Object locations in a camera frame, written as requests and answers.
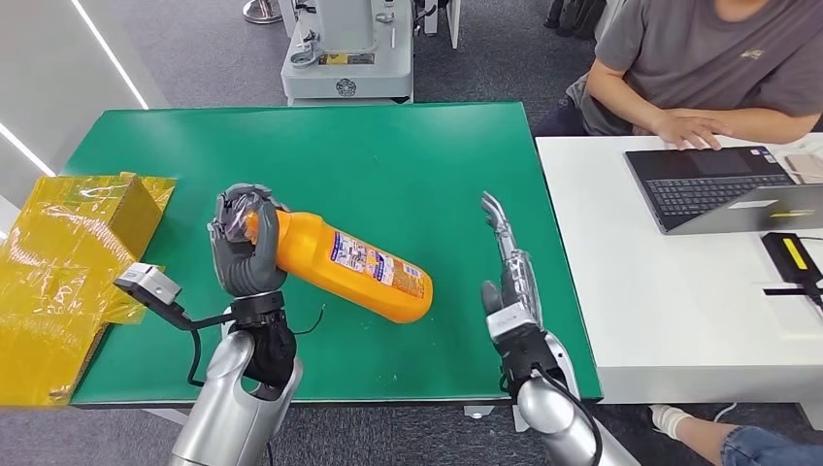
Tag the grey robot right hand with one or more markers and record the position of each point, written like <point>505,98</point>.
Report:
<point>519,276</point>

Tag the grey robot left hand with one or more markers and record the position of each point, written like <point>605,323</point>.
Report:
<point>247,264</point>

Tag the person's right hand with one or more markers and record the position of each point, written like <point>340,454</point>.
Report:
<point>691,128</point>

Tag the orange plastic bottle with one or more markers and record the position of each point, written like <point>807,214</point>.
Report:
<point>360,270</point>

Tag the person's right forearm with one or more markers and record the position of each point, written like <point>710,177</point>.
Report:
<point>624,96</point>

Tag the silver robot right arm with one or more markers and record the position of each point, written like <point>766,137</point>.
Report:
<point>553,411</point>

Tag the person's left forearm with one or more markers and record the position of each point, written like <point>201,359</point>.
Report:
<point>765,122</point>

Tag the dark grey laptop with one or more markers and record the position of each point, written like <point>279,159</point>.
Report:
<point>701,190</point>

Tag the seated person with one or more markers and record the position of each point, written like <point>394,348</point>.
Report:
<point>694,51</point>

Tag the pale smartphone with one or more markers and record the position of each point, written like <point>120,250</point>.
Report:
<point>807,168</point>

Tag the black bag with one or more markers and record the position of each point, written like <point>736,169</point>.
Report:
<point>574,17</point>

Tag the black adapter with yellow label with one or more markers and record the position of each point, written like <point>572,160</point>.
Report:
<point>789,257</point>

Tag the white desk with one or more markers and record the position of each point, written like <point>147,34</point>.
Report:
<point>681,309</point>

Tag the green topped table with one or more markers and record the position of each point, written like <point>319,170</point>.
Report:
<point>386,161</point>

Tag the yellow film wrapped cardboard box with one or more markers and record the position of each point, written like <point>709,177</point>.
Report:
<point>58,283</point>

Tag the white robot stand base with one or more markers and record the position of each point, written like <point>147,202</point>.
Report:
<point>350,61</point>

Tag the round metal stanchion base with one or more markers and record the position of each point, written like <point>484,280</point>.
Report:
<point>262,10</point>

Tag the white furniture panel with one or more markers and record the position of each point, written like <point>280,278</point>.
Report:
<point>450,19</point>

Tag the person's leg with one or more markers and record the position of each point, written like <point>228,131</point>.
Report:
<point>733,440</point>

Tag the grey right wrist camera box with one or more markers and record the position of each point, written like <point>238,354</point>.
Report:
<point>514,323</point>

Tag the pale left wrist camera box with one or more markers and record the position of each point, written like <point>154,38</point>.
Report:
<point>149,283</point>

